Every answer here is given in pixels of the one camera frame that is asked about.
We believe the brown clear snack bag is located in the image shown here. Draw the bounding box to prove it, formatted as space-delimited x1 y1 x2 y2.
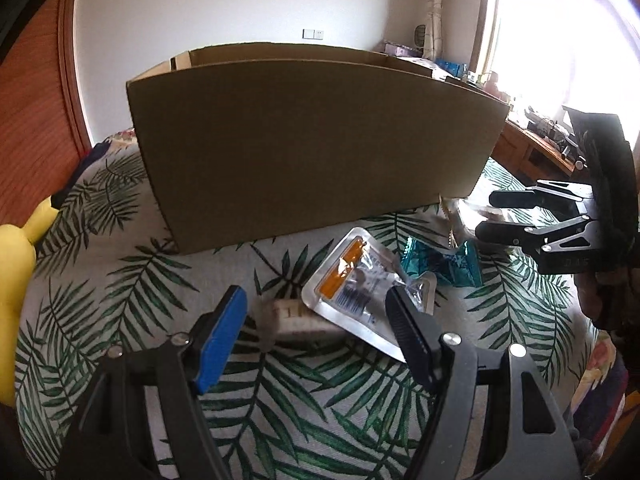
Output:
439 197 502 248

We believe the silver orange snack pouch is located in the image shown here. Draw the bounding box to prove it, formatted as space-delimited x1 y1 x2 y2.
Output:
302 226 437 362

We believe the wooden cabinet desk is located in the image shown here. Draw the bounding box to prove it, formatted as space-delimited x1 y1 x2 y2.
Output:
491 120 575 185

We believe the teal snack wrapper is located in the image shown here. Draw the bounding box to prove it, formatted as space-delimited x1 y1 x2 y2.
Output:
400 237 484 288

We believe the yellow Pikachu plush toy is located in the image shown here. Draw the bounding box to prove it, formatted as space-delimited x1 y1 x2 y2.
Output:
0 197 58 408

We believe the small beige snack bar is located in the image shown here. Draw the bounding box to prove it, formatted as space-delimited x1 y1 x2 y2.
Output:
253 299 348 352

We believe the floral quilt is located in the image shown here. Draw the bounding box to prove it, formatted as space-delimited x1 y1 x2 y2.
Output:
51 128 137 209

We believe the brown cardboard box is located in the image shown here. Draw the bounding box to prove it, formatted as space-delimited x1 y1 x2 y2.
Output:
126 42 509 254

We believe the wooden headboard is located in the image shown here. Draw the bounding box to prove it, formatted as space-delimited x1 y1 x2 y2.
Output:
1 0 91 226

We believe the window with wooden frame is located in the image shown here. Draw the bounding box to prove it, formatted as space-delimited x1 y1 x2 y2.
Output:
485 0 639 139

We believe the white wall switch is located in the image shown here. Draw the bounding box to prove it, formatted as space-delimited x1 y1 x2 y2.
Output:
303 28 323 40

